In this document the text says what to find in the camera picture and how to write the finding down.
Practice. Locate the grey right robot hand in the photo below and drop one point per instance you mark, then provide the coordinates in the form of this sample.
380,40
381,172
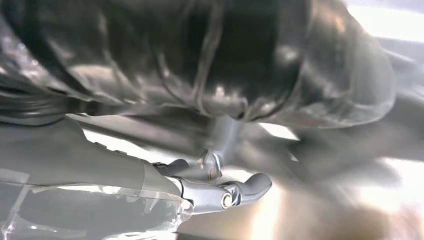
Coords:
99,205

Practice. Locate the stainless steel workbench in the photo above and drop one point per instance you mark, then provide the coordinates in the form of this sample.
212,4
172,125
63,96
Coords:
331,215

